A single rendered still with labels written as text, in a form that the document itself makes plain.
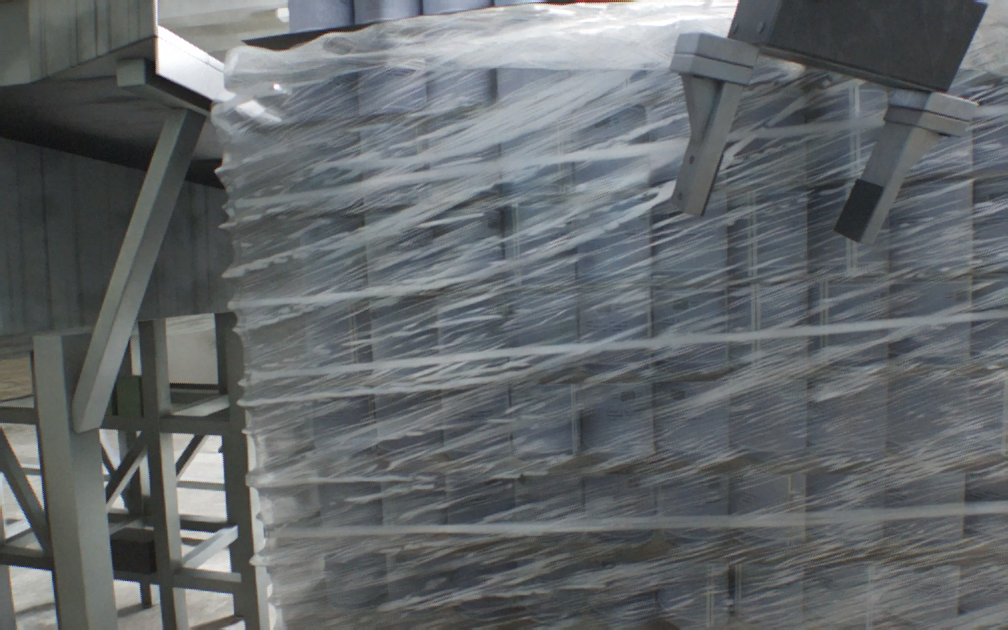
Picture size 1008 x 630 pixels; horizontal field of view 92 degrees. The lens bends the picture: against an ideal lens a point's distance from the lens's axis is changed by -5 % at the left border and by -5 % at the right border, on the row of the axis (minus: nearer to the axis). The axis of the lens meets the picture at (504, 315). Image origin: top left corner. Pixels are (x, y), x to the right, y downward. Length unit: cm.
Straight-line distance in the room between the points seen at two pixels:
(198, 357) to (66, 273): 330
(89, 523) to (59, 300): 27
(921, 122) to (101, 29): 65
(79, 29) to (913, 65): 66
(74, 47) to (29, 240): 26
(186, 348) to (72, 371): 342
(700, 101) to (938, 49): 14
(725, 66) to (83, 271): 77
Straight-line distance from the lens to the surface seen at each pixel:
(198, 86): 57
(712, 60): 34
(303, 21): 58
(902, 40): 40
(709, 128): 35
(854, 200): 44
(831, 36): 37
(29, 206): 81
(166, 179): 65
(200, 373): 411
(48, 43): 70
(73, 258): 84
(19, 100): 80
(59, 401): 75
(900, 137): 44
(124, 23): 59
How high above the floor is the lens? 87
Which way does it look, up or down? 4 degrees down
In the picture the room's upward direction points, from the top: straight up
